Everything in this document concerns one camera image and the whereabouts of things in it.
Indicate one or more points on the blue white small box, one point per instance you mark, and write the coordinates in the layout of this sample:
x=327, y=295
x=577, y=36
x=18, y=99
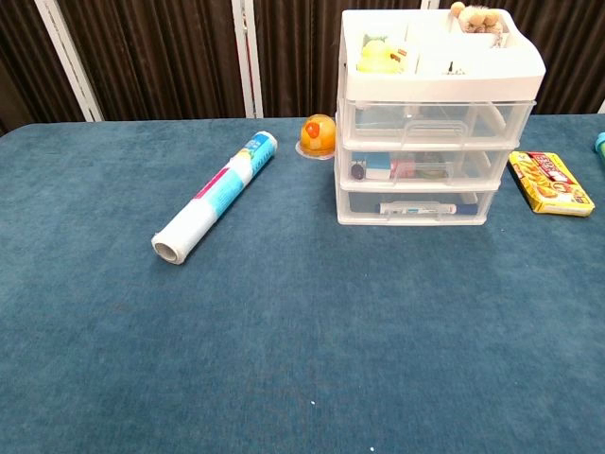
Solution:
x=378, y=165

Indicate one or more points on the dark brown pleated curtain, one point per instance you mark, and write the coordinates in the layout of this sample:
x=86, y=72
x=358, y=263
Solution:
x=156, y=57

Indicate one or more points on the orange fruit jelly cup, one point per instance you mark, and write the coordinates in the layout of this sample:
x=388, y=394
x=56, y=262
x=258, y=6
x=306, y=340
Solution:
x=317, y=134

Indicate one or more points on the white blue marker pen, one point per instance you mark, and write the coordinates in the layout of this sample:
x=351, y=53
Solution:
x=416, y=208

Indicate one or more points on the clear drawer holding small boxes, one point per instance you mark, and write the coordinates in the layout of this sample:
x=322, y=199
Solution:
x=472, y=177

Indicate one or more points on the beige plush toy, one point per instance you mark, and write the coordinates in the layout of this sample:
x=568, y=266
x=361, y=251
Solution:
x=472, y=19

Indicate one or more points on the white compartment tray with snacks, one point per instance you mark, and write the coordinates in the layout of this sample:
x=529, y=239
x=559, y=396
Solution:
x=444, y=87

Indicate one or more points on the clear drawer holding marker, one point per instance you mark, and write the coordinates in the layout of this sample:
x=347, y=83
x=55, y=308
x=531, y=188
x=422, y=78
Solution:
x=359, y=204

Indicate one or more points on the pink small box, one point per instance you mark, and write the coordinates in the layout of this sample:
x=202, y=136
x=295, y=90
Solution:
x=402, y=169

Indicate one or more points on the green blue water squirter toy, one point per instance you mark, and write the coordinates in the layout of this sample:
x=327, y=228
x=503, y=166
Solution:
x=601, y=144

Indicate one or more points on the yellow rubber duck toy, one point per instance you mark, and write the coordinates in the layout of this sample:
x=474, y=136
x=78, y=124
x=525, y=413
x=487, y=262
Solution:
x=375, y=57

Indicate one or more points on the cling film roll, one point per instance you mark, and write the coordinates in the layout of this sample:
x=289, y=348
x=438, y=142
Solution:
x=212, y=198

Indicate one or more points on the blue table cloth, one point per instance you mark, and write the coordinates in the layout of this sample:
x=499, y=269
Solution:
x=283, y=331

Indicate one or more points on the yellow snack box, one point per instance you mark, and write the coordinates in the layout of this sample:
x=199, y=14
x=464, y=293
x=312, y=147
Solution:
x=548, y=182

